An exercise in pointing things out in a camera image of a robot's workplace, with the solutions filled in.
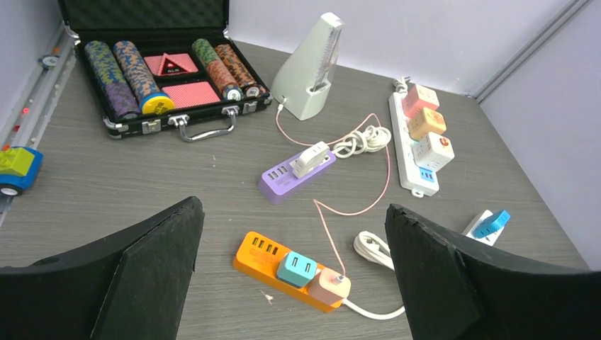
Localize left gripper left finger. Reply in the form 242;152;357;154
1;196;205;339

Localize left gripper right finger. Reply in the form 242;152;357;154
385;204;600;340

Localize blue charger adapter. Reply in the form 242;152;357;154
472;210;511;239

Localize salmon pink charger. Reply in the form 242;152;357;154
307;268;352;305

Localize white cube socket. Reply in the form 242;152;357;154
412;132;455;172

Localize pink charging cable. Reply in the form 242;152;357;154
275;97;392;283

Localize teal charger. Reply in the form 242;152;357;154
276;251;318;288

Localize tan dragon cube socket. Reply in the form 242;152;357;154
408;108;446;141

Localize purple power strip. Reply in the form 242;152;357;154
257;152;337;205

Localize white adapter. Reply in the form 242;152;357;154
290;141;330;179

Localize pink cube socket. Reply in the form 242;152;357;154
402;84;439;118

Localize white grey power strip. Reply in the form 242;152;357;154
463;210;510;246

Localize long white colourful power strip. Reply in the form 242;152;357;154
388;76;439;198

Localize orange power strip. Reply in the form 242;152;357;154
232;231;343;312

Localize orange blue toy car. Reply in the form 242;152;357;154
1;146;44;197

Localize black poker chip case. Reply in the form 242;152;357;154
59;1;272;142

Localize white metronome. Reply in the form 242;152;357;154
271;12;344;121

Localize white coiled cable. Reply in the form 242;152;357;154
342;229;405;322

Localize white bundled cord with plug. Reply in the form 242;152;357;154
332;125;392;159

